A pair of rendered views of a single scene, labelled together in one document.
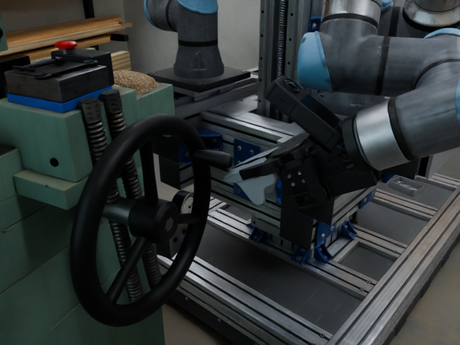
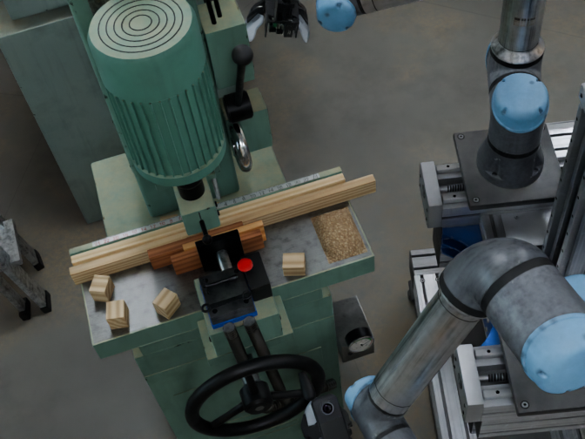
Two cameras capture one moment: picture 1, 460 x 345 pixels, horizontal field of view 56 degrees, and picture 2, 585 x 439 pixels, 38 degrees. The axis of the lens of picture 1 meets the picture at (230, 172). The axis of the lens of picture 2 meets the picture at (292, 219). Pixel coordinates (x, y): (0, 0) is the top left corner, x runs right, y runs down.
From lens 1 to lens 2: 1.37 m
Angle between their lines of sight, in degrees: 47
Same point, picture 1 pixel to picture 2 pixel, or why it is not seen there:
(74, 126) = (217, 337)
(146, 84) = (345, 253)
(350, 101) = not seen: hidden behind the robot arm
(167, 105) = (363, 269)
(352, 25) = (371, 408)
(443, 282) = not seen: outside the picture
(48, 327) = not seen: hidden behind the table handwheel
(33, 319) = (205, 375)
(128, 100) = (269, 320)
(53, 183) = (207, 347)
